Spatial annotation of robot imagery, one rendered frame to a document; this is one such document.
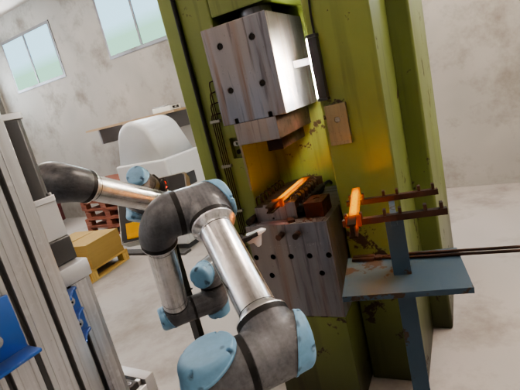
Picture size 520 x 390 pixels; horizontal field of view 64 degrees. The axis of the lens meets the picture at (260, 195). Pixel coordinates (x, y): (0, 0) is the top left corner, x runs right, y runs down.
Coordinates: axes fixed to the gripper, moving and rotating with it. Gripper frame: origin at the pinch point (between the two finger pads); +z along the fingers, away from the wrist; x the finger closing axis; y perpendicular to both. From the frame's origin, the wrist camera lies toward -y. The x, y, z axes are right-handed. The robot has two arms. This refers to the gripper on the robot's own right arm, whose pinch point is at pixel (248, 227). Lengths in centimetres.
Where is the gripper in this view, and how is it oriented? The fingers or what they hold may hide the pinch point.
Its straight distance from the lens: 156.3
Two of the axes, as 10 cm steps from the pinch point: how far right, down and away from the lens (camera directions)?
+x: 8.8, -1.0, -4.6
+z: 4.1, -3.1, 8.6
